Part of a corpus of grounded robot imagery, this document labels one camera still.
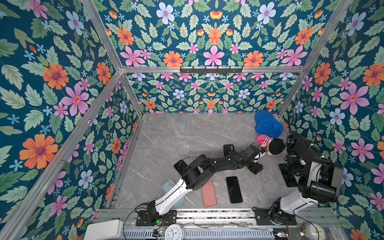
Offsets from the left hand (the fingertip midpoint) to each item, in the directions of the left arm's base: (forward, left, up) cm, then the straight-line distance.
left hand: (263, 163), depth 88 cm
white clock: (-30, +51, 0) cm, 59 cm away
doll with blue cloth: (+29, -16, -5) cm, 33 cm away
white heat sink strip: (-32, +38, -5) cm, 49 cm away
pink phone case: (-14, +34, -6) cm, 37 cm away
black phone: (-13, +19, -4) cm, 23 cm away
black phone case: (+13, +18, -4) cm, 23 cm away
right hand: (-4, -17, +1) cm, 17 cm away
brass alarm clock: (-34, -11, +1) cm, 36 cm away
